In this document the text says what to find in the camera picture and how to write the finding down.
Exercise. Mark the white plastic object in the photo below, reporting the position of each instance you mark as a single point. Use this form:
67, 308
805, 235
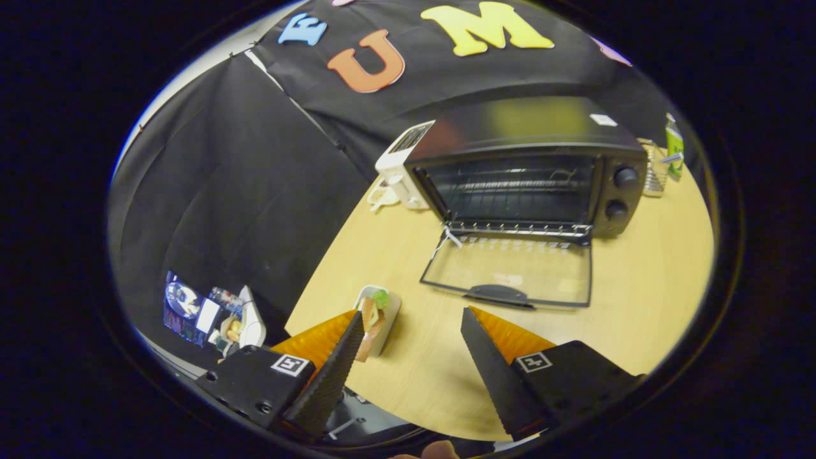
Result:
254, 322

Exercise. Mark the white rectangular plate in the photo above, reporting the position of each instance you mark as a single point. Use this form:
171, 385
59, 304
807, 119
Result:
390, 312

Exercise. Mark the toast sandwich with lettuce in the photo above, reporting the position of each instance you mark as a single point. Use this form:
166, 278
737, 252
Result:
370, 322

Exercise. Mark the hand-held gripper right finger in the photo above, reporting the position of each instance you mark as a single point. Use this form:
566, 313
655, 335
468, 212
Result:
494, 373

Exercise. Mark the black toaster oven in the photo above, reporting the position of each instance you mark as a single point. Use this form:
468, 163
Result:
529, 124

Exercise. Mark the green label bottle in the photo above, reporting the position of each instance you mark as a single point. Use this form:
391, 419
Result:
674, 150

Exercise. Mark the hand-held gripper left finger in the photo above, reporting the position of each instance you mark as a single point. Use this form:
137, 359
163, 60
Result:
331, 376

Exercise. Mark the white slot toaster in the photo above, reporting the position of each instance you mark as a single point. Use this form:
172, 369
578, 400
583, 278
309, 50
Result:
392, 166

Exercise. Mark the blue printed box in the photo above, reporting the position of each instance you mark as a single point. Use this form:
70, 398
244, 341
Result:
185, 306

